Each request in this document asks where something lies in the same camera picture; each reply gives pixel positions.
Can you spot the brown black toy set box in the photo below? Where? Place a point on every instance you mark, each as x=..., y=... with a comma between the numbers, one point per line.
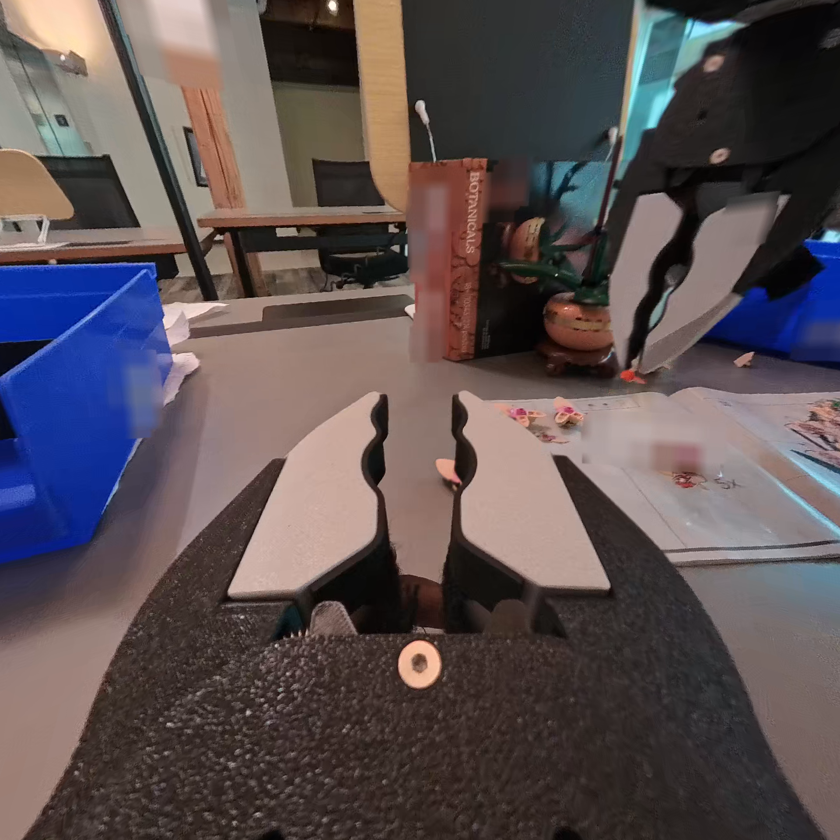
x=469, y=262

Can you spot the beige chair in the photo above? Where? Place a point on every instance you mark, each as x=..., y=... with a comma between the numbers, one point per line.
x=28, y=183

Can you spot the clear acrylic stand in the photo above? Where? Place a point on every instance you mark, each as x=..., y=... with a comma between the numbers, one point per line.
x=26, y=225

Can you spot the toy orchid plant in pot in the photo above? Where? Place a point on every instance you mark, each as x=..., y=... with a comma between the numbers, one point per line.
x=578, y=321

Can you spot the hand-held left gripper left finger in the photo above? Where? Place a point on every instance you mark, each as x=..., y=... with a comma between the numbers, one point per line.
x=314, y=511

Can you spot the framed wall picture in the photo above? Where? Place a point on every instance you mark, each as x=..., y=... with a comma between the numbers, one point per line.
x=194, y=158

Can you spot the red toy flower piece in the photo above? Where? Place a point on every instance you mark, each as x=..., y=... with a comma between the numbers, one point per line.
x=628, y=375

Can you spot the white paper towels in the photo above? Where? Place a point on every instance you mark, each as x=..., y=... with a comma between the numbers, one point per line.
x=181, y=327

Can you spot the cream curved panel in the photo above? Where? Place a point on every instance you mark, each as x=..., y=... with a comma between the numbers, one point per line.
x=383, y=98

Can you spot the beige toy flower red core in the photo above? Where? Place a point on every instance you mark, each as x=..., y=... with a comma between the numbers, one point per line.
x=447, y=469
x=745, y=359

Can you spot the wooden pillar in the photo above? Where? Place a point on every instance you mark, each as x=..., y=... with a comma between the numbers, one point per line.
x=213, y=144

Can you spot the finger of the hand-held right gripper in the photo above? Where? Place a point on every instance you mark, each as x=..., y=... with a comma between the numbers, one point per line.
x=633, y=262
x=715, y=276

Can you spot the wooden table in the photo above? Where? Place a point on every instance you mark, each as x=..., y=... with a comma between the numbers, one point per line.
x=295, y=219
x=98, y=242

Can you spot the dark divider panel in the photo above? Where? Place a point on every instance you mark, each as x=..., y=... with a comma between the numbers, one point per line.
x=511, y=79

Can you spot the black office chair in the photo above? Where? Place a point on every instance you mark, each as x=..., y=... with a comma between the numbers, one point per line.
x=348, y=190
x=91, y=190

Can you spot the blue plastic bin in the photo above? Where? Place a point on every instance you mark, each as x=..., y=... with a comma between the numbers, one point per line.
x=79, y=393
x=768, y=325

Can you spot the white tipped thin rod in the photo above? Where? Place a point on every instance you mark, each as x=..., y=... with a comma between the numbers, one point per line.
x=421, y=107

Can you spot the grey desk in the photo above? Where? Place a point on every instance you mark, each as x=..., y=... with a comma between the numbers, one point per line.
x=262, y=406

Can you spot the black partition post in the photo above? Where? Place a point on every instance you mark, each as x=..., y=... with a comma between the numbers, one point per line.
x=158, y=151

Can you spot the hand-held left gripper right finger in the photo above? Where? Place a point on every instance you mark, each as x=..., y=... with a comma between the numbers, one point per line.
x=525, y=518

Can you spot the white instruction booklet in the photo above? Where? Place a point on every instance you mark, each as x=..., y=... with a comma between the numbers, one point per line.
x=722, y=511

